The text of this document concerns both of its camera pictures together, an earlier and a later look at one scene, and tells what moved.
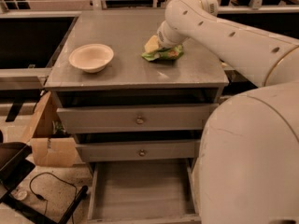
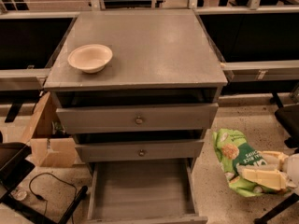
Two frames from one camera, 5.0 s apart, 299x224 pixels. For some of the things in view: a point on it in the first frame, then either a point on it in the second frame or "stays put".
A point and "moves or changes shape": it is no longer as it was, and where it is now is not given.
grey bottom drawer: [143, 191] stays put
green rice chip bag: [165, 53] moves or changes shape
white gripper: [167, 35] -> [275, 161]
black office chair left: [15, 166] stays put
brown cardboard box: [52, 146] stays put
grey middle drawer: [137, 150] stays put
